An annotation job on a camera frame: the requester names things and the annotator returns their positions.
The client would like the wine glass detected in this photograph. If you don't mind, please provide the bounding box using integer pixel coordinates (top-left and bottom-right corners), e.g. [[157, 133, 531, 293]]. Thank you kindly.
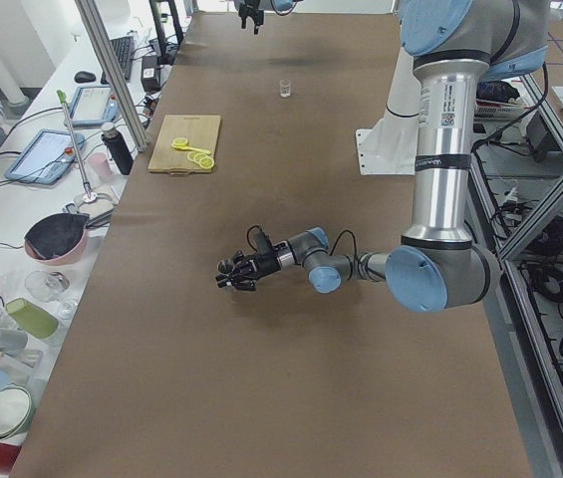
[[25, 270, 71, 303]]

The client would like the far blue teach pendant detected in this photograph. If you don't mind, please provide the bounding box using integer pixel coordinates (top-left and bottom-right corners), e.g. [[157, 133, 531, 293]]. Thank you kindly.
[[69, 86, 120, 127]]

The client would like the near blue teach pendant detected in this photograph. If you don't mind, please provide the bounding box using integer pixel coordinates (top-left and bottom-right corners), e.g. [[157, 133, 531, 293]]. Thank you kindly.
[[4, 129, 76, 186]]

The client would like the black power adapter box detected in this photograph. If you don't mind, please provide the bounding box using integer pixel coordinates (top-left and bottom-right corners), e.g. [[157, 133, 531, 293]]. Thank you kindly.
[[141, 55, 161, 93]]

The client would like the lemon slice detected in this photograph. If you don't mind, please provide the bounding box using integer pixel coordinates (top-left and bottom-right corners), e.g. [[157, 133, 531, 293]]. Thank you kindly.
[[186, 151, 215, 170]]

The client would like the black computer mouse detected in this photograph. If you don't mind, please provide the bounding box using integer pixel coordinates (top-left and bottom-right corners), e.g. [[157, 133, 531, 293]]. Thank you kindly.
[[74, 71, 97, 84]]

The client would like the bamboo cutting board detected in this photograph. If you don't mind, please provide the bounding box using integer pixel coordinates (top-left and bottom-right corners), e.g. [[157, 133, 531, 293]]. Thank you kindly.
[[147, 115, 221, 175]]

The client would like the black thermos bottle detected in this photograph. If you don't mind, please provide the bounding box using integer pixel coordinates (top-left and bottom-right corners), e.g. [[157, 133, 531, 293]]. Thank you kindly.
[[101, 121, 134, 175]]

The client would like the green tumbler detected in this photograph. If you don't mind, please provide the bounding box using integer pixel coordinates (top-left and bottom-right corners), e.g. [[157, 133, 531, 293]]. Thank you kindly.
[[5, 298, 59, 340]]

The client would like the steel double jigger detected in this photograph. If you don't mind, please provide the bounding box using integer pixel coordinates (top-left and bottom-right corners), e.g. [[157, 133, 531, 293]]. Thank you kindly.
[[215, 259, 241, 288]]

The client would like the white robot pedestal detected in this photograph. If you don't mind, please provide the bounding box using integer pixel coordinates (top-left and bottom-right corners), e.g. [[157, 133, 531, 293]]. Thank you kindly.
[[356, 48, 421, 175]]

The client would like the metal grabber stick green handle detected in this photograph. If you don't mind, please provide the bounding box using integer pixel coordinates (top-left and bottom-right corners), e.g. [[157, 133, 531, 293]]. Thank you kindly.
[[56, 90, 98, 204]]

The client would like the white green bowl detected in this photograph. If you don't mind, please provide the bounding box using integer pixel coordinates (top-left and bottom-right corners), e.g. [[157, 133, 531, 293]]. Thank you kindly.
[[0, 386, 35, 439]]

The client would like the blue teach pendant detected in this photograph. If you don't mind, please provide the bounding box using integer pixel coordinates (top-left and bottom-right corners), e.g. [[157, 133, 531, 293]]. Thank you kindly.
[[69, 86, 120, 127], [4, 129, 76, 186]]

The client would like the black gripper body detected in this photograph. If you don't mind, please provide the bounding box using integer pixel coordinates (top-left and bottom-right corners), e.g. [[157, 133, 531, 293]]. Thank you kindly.
[[246, 248, 292, 280], [238, 0, 264, 20]]

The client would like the clear glass measuring cup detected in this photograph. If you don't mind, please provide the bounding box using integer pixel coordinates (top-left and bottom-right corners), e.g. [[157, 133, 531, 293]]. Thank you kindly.
[[279, 79, 292, 99]]

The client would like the aluminium frame post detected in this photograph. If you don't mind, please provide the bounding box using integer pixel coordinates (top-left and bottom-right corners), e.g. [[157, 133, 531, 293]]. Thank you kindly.
[[75, 0, 148, 152]]

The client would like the black keyboard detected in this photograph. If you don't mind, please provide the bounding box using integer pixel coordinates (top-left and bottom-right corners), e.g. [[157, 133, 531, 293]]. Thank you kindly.
[[110, 35, 135, 82]]

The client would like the pink bowl with cloth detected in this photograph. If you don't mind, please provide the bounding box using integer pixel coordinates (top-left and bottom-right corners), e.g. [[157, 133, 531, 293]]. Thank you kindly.
[[24, 213, 89, 266]]

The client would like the pink cup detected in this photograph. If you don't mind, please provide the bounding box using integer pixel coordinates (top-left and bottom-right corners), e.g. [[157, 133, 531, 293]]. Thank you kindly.
[[88, 152, 113, 181]]

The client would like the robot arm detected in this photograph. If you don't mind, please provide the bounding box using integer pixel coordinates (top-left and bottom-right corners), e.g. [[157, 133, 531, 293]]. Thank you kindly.
[[216, 1, 550, 312], [233, 0, 300, 35]]

